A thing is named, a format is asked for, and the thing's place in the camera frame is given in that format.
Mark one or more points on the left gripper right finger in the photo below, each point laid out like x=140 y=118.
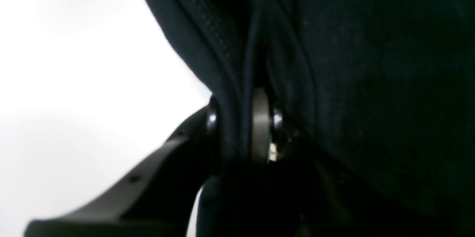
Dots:
x=267 y=128

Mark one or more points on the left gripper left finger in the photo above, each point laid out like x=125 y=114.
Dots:
x=156 y=197

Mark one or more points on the black T-shirt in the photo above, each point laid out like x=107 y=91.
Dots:
x=386 y=87

